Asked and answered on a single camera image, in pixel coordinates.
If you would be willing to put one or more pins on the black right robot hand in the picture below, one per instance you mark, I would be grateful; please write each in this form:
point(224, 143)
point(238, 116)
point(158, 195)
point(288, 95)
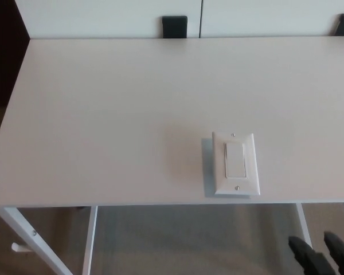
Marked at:
point(312, 260)

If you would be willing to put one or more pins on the white light switch with plate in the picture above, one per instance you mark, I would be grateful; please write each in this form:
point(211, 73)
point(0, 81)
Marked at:
point(235, 163)

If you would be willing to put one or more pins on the white cabinet door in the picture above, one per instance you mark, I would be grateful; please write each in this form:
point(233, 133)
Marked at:
point(269, 17)
point(89, 17)

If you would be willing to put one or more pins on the white peg on table leg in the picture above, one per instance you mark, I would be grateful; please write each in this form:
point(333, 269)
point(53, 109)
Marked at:
point(17, 247)

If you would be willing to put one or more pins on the dark brown panel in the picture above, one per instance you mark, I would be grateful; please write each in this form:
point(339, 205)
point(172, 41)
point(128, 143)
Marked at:
point(3, 48)

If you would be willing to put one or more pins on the white metal table leg frame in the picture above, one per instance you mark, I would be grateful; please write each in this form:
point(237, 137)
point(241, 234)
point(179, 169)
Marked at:
point(20, 226)
point(304, 223)

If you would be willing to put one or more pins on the black bracket left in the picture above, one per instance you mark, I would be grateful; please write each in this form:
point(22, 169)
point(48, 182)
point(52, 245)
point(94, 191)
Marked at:
point(174, 27)

